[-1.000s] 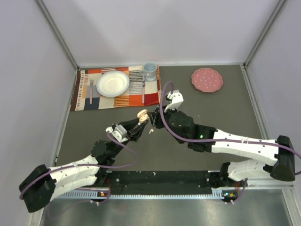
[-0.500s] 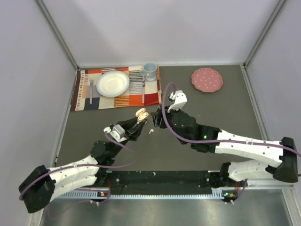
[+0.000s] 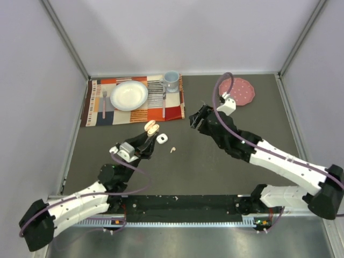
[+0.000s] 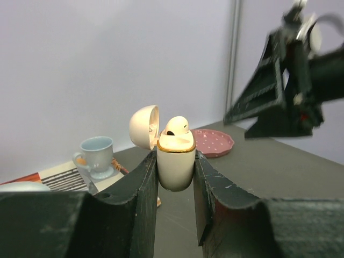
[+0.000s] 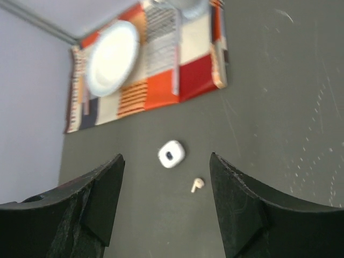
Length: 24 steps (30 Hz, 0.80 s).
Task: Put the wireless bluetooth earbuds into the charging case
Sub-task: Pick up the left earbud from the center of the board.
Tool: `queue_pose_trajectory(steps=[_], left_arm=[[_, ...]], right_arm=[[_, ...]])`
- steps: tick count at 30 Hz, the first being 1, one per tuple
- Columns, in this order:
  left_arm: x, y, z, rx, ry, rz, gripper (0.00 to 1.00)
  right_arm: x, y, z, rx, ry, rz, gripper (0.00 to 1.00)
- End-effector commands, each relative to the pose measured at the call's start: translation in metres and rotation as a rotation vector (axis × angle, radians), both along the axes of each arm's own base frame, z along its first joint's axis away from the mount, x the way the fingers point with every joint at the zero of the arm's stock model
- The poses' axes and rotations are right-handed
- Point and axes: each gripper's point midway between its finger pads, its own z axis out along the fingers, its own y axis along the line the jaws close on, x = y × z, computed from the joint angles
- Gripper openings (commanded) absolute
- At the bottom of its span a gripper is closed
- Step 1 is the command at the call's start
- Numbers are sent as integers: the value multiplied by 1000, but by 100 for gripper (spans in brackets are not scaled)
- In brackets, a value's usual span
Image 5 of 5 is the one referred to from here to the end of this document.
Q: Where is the pink handled fork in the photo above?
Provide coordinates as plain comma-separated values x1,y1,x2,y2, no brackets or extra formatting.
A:
82,76,90,116

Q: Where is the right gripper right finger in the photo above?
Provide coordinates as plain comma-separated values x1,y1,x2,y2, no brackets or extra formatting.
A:
210,153,343,257

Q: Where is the white bowl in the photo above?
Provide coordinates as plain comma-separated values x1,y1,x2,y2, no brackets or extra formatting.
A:
85,20,140,97

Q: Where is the beige earbud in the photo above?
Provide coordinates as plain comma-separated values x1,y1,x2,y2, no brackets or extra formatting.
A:
191,178,205,194

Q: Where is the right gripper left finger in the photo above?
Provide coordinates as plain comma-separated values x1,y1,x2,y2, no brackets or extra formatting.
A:
1,154,125,257

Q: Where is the white earbud case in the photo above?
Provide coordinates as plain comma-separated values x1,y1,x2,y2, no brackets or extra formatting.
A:
157,140,185,169

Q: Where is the patterned orange placemat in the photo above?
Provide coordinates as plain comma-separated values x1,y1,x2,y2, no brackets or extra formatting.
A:
64,1,228,133

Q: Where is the pink handled knife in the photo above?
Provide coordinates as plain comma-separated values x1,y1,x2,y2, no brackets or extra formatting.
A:
173,9,181,96

